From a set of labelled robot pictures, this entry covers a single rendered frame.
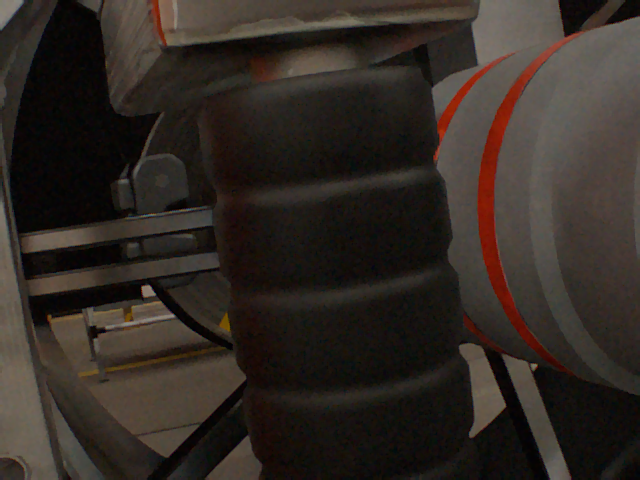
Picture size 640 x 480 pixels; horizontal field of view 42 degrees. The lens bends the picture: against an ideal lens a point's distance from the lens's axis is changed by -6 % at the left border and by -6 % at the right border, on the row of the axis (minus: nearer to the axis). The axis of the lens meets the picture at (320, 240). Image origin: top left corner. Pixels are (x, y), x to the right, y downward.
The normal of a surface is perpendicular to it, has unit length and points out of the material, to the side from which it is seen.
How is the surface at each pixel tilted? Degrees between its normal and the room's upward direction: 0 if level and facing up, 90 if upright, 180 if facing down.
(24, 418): 90
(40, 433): 90
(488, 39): 90
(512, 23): 90
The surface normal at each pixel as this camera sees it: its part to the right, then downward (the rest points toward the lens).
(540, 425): 0.30, 0.04
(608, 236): -0.95, 0.11
